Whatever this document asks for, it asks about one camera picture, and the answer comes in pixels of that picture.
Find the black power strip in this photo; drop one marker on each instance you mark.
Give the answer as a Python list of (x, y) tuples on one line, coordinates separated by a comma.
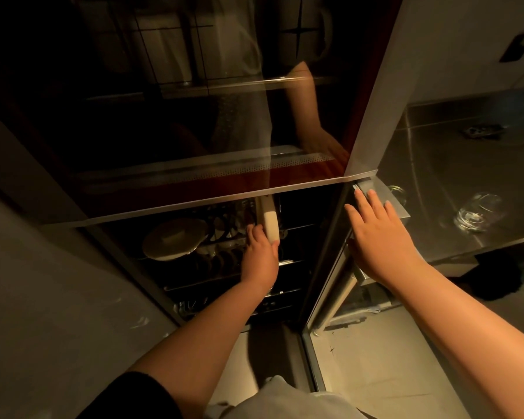
[(482, 131)]

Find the black wall socket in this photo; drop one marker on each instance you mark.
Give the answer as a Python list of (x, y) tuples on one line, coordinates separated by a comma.
[(513, 47)]

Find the cream round kettle lid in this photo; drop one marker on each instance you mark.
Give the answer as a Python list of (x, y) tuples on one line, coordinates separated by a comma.
[(170, 239)]

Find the person's shirt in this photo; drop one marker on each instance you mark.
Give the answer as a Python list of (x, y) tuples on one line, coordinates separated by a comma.
[(288, 401)]

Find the row of white dishes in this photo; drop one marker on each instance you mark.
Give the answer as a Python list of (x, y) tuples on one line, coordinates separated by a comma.
[(220, 259)]

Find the person's left hand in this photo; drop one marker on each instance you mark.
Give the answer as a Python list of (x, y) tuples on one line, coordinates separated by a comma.
[(260, 261)]

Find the person's dark sleeve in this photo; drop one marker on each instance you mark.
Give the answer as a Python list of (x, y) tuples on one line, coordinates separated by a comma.
[(126, 397)]

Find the black bag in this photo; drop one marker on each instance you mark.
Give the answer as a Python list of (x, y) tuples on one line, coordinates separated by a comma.
[(493, 274)]

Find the short clear drinking glass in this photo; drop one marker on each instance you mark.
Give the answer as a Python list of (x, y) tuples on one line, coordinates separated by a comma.
[(480, 213)]

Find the person's right forearm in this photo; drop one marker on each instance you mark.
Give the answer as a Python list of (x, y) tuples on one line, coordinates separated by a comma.
[(471, 340)]

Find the person's right hand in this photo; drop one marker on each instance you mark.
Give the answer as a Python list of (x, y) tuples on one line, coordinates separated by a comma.
[(382, 242)]

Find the glass kettle with cream base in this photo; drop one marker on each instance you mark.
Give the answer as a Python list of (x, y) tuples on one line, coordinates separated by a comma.
[(269, 222)]

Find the person's left forearm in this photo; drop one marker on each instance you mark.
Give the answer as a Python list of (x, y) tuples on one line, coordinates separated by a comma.
[(201, 344)]

